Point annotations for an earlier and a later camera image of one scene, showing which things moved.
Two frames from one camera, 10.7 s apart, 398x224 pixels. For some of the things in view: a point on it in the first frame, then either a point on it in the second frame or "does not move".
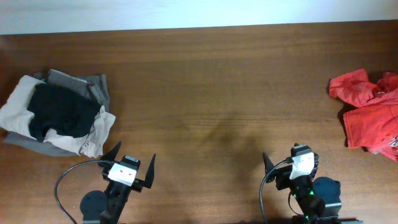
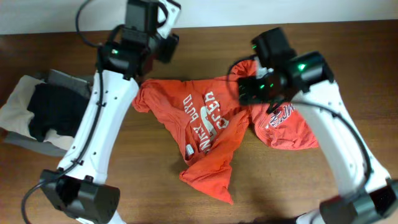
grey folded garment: x=96 y=89 does not move
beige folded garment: x=15 y=116 does not move
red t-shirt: x=374 y=126 -> x=287 y=127
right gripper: x=280 y=181 -> x=245 y=90
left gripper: x=137 y=185 -> x=169 y=47
